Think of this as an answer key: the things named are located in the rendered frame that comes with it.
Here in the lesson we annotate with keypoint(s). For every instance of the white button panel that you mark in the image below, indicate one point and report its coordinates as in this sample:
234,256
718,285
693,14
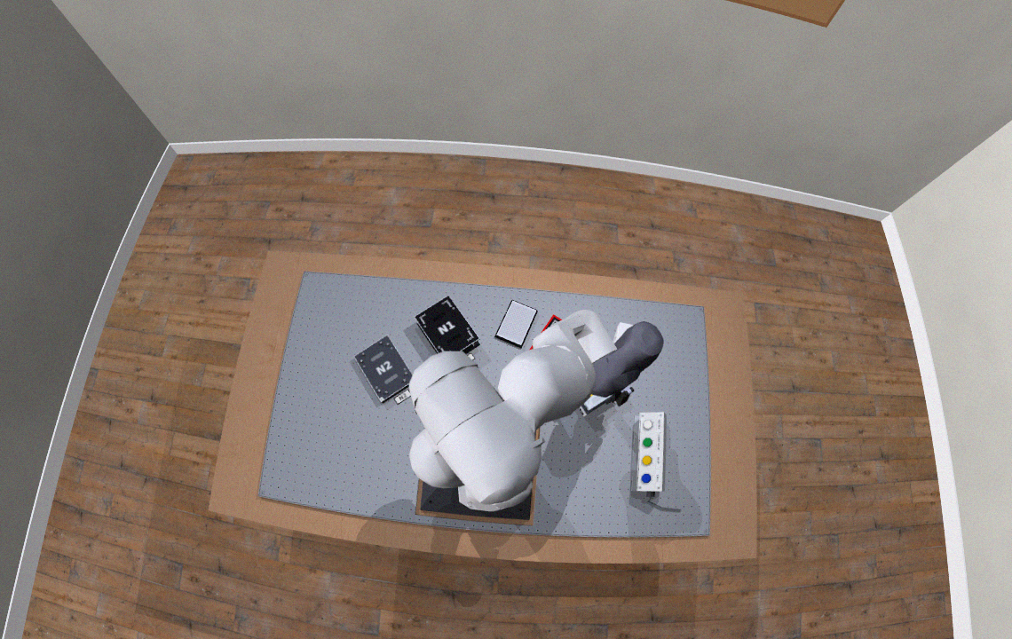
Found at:
649,453

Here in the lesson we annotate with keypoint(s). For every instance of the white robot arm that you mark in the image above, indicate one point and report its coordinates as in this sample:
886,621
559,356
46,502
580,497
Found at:
489,443

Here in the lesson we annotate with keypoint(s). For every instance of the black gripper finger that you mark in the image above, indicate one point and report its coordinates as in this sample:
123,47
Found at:
620,397

